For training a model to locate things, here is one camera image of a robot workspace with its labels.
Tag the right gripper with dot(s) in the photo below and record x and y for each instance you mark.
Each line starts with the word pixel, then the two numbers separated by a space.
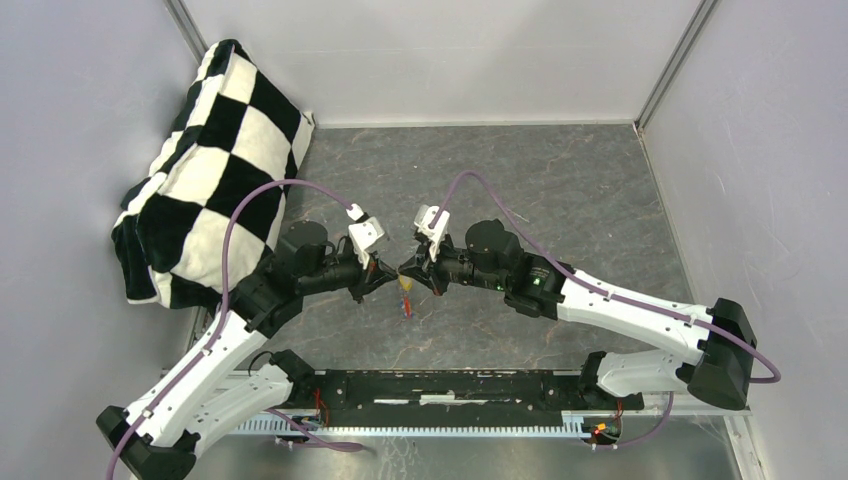
pixel 429 277

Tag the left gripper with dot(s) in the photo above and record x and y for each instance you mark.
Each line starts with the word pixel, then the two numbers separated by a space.
pixel 375 276

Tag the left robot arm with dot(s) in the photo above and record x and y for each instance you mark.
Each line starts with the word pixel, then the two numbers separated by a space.
pixel 163 433

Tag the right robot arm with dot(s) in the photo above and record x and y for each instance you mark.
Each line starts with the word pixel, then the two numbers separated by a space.
pixel 705 351

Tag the left electronics board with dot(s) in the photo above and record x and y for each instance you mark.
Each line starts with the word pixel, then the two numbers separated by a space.
pixel 311 422

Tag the electronics board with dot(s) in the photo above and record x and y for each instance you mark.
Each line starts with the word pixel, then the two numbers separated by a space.
pixel 607 432
pixel 311 422

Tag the black white checkered pillow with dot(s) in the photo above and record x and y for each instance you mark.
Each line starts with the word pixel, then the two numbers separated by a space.
pixel 211 205

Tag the right electronics board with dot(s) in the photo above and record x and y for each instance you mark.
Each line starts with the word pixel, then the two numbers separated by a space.
pixel 607 432

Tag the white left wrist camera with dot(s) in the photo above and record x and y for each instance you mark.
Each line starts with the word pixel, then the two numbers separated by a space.
pixel 366 233

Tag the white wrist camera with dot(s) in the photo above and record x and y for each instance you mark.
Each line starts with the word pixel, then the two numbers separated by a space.
pixel 366 233
pixel 431 223

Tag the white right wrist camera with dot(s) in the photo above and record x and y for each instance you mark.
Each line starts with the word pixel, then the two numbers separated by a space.
pixel 431 223

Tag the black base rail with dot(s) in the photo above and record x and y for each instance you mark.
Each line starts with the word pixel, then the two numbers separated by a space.
pixel 452 398

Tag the white toothed cable duct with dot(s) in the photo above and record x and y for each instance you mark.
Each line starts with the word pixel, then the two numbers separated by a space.
pixel 569 426

